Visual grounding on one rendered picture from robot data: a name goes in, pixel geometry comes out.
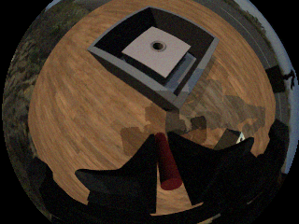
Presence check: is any dark red peg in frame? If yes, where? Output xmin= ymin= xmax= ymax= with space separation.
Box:
xmin=156 ymin=133 xmax=183 ymax=190

